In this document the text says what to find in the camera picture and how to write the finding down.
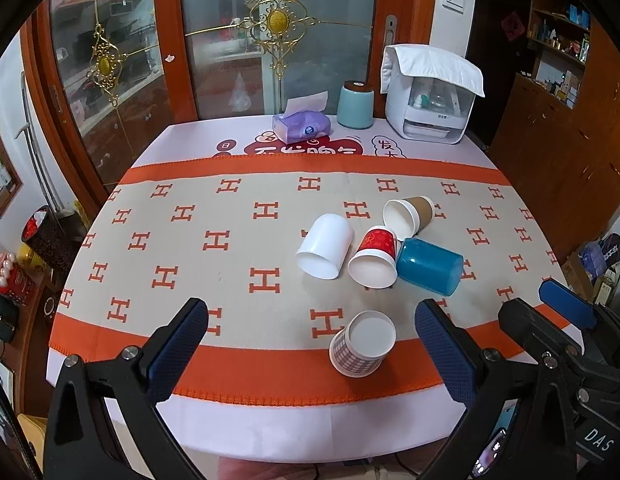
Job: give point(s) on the wooden framed picture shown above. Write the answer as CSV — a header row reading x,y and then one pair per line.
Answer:
x,y
2,170

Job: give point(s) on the plaid paper cup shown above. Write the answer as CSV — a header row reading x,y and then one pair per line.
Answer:
x,y
357,352

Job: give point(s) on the blue plastic cup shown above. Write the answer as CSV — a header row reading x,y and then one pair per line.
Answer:
x,y
430,266

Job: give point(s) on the white countertop appliance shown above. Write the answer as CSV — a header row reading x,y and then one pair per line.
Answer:
x,y
430,117

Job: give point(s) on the light blue canister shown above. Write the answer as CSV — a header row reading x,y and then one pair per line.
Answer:
x,y
355,107

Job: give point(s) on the white folded cloth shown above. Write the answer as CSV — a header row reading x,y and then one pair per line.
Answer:
x,y
430,65

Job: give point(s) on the red box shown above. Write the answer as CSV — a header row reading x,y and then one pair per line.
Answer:
x,y
9,277

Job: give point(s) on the dark waste bin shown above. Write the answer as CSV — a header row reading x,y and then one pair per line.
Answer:
x,y
47,245

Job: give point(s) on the brown paper cup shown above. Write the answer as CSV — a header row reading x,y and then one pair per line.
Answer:
x,y
405,217

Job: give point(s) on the glass sliding door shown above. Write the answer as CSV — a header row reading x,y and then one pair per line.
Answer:
x,y
114,75
290,45

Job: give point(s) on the metal pole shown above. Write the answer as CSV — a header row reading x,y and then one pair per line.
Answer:
x,y
37,145

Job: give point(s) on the wooden wall shelf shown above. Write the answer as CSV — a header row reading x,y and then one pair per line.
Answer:
x,y
562,35

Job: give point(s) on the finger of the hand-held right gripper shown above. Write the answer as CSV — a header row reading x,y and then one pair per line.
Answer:
x,y
537,327
567,300

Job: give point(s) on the red paper decoration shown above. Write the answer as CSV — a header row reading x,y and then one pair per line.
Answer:
x,y
512,26

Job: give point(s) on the white plastic cup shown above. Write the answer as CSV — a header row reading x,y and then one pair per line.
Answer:
x,y
326,245

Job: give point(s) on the white wall switch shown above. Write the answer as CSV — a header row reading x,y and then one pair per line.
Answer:
x,y
453,0

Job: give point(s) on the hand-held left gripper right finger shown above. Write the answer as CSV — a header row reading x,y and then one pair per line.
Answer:
x,y
445,350

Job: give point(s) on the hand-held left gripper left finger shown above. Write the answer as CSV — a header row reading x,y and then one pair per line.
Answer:
x,y
177,347

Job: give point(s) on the wooden cabinet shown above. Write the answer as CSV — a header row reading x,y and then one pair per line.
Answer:
x,y
555,160

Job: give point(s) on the red paper cup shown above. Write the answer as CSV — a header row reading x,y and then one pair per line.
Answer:
x,y
374,260

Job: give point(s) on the yellow container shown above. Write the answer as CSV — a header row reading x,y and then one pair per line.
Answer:
x,y
30,257

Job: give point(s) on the cardboard box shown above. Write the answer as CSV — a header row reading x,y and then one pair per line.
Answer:
x,y
597,272

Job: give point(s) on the purple tissue pack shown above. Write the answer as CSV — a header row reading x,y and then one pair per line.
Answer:
x,y
302,125

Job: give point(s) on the orange patterned table runner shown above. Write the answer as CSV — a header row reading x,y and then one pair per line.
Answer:
x,y
229,230

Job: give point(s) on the white printed tablecloth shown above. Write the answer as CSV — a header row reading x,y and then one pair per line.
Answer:
x,y
270,430

